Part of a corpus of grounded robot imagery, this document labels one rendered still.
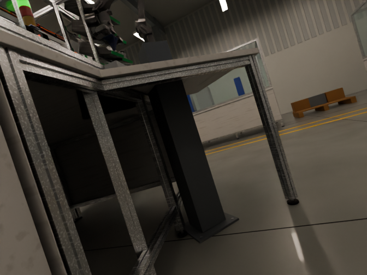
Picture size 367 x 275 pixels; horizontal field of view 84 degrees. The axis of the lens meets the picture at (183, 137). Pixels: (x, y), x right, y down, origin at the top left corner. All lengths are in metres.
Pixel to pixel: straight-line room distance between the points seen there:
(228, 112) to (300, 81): 5.27
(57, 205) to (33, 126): 0.17
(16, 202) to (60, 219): 0.09
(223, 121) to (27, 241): 4.66
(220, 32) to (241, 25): 0.89
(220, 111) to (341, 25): 6.67
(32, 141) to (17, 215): 0.14
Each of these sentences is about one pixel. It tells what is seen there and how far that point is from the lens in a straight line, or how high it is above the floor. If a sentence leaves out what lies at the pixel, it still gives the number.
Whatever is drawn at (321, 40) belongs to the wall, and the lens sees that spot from 10.10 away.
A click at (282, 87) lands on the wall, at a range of 9.56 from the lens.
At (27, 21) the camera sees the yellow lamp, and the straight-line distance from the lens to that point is 1.34.
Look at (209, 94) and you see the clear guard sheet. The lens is 5.02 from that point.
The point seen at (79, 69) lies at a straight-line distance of 0.73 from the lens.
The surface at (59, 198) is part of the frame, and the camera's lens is 0.52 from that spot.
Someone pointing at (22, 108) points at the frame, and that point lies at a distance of 0.53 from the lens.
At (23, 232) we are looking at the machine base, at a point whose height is 0.47.
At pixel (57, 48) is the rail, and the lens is 0.85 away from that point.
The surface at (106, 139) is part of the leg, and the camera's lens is 0.78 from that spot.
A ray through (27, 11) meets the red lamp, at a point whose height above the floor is 1.33.
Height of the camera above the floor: 0.55
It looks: 2 degrees down
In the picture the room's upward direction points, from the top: 18 degrees counter-clockwise
